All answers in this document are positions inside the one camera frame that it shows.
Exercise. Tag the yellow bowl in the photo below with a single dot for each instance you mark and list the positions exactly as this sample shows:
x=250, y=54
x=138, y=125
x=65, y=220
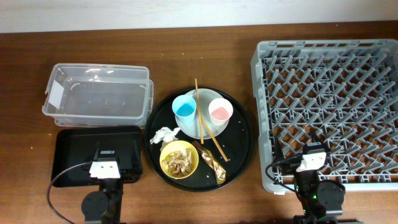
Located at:
x=178, y=146

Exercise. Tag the clear plastic bin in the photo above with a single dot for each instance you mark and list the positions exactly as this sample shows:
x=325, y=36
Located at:
x=91, y=95

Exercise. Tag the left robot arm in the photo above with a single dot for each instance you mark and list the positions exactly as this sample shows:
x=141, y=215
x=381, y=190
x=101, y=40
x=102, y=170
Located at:
x=104, y=205

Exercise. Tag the grey dishwasher rack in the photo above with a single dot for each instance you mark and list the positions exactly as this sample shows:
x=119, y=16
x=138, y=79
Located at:
x=343, y=91

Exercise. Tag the pink plastic cup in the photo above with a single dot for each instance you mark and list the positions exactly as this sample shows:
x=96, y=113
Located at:
x=220, y=110

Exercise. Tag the wooden chopstick lower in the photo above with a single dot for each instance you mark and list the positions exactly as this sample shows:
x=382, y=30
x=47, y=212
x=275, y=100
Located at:
x=215, y=141

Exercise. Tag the wooden chopstick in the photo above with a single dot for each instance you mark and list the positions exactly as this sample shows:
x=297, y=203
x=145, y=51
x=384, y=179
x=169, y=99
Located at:
x=199, y=112
x=215, y=141

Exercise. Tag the round black tray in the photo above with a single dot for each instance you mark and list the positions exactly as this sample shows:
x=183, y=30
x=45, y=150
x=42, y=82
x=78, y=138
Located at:
x=237, y=142

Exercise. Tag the grey round plate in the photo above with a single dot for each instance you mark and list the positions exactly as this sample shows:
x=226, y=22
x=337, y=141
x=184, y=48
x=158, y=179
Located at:
x=192, y=129

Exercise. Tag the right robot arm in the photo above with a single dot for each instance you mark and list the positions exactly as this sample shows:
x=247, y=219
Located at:
x=321, y=199

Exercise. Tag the white tissue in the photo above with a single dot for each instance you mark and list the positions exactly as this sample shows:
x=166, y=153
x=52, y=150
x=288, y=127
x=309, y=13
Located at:
x=165, y=134

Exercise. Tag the wooden chopstick upper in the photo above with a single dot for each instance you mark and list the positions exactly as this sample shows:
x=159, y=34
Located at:
x=199, y=112

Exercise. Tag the food scraps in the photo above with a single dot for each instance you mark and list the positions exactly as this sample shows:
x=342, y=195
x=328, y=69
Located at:
x=179, y=163

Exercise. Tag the gold foil wrapper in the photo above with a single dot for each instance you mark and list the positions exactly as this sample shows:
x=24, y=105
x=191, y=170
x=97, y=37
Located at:
x=208, y=157

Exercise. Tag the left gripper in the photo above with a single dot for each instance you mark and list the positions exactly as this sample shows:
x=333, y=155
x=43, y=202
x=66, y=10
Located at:
x=129, y=175

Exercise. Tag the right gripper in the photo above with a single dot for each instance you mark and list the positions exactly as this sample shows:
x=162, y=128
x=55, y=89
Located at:
x=290, y=166

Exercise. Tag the blue plastic cup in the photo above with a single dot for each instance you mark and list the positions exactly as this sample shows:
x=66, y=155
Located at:
x=184, y=108

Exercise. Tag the black rectangular tray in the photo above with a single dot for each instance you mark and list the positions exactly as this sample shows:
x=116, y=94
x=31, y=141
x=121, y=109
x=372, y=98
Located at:
x=80, y=145

